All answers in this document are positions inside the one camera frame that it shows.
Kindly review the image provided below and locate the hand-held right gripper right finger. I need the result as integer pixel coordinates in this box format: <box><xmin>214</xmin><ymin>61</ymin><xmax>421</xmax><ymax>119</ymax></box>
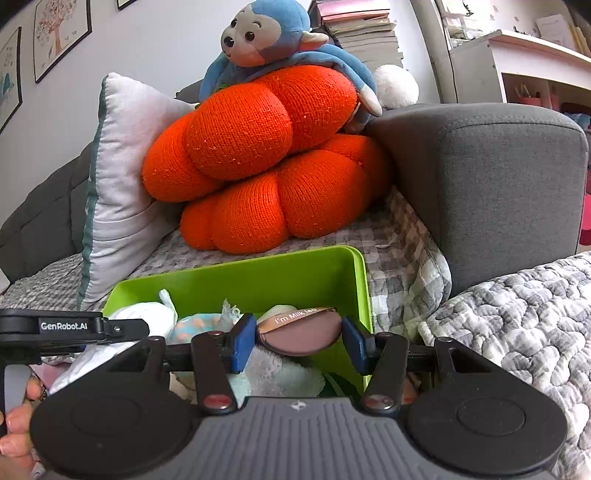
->
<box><xmin>342</xmin><ymin>318</ymin><xmax>492</xmax><ymax>415</ymax></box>

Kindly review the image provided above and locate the person's left hand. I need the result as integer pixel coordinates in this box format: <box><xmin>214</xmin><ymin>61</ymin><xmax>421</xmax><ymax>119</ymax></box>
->
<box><xmin>0</xmin><ymin>376</ymin><xmax>47</xmax><ymax>472</ymax></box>

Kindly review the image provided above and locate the white plush ball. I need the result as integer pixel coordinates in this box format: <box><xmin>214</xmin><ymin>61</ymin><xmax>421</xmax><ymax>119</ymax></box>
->
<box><xmin>373</xmin><ymin>65</ymin><xmax>420</xmax><ymax>110</ymax></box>

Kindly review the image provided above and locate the framed tree picture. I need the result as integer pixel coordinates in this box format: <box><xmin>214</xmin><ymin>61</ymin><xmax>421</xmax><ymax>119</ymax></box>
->
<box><xmin>32</xmin><ymin>0</ymin><xmax>93</xmax><ymax>84</ymax></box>

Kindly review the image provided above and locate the grey sofa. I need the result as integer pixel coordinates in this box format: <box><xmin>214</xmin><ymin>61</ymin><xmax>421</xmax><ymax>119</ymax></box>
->
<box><xmin>0</xmin><ymin>78</ymin><xmax>589</xmax><ymax>296</ymax></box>

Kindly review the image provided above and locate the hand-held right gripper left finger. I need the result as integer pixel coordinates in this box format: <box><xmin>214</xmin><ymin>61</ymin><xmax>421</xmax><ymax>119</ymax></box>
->
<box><xmin>106</xmin><ymin>314</ymin><xmax>257</xmax><ymax>415</ymax></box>

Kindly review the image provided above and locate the blue monkey plush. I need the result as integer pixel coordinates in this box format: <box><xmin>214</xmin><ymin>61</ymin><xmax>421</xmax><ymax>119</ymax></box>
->
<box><xmin>198</xmin><ymin>0</ymin><xmax>384</xmax><ymax>134</ymax></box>

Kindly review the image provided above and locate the brown round milk tea plush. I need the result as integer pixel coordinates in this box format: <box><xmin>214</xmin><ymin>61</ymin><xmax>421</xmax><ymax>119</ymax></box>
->
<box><xmin>256</xmin><ymin>305</ymin><xmax>343</xmax><ymax>357</ymax></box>

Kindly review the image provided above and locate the pink pen holder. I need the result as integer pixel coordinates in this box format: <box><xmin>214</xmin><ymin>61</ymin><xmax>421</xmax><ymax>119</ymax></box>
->
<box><xmin>515</xmin><ymin>90</ymin><xmax>561</xmax><ymax>112</ymax></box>

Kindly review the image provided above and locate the orange pumpkin cushion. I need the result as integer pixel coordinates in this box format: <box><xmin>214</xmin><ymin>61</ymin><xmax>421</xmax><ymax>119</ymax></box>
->
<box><xmin>142</xmin><ymin>65</ymin><xmax>360</xmax><ymax>203</ymax></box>
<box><xmin>180</xmin><ymin>134</ymin><xmax>393</xmax><ymax>254</ymax></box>

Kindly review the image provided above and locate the polka dot cloth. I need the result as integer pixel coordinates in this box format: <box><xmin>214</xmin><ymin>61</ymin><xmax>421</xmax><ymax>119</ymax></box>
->
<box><xmin>168</xmin><ymin>300</ymin><xmax>245</xmax><ymax>344</ymax></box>

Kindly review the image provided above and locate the white shelf unit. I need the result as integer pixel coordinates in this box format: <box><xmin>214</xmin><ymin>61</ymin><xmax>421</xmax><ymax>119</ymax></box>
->
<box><xmin>434</xmin><ymin>0</ymin><xmax>591</xmax><ymax>116</ymax></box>

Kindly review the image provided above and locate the stack of books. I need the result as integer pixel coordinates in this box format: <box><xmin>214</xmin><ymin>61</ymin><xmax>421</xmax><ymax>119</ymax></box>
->
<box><xmin>307</xmin><ymin>0</ymin><xmax>404</xmax><ymax>75</ymax></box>

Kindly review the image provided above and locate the mint green fluffy cloth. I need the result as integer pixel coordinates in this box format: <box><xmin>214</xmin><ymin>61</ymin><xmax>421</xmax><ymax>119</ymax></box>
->
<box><xmin>175</xmin><ymin>344</ymin><xmax>328</xmax><ymax>402</ymax></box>

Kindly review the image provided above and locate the green plastic box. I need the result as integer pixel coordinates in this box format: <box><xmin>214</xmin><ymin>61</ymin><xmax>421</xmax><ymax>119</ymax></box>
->
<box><xmin>102</xmin><ymin>246</ymin><xmax>374</xmax><ymax>398</ymax></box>

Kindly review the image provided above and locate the white pillow with teal edge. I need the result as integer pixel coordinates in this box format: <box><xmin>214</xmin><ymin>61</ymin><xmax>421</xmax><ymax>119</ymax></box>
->
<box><xmin>76</xmin><ymin>73</ymin><xmax>195</xmax><ymax>312</ymax></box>

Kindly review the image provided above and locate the grey checked blanket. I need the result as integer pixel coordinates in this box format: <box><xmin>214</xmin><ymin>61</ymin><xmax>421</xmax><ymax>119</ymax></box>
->
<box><xmin>0</xmin><ymin>185</ymin><xmax>453</xmax><ymax>333</ymax></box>

